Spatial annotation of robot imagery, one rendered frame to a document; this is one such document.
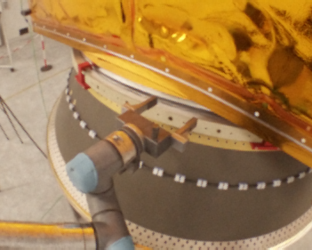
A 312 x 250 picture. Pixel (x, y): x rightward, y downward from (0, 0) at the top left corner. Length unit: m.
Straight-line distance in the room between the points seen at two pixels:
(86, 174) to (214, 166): 0.50
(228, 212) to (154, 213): 0.29
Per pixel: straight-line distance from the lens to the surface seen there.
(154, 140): 0.51
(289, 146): 0.66
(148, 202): 0.92
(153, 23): 0.70
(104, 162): 0.46
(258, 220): 1.02
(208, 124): 0.71
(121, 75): 0.84
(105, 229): 0.47
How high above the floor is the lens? 2.14
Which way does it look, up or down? 40 degrees down
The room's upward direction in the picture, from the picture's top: 5 degrees clockwise
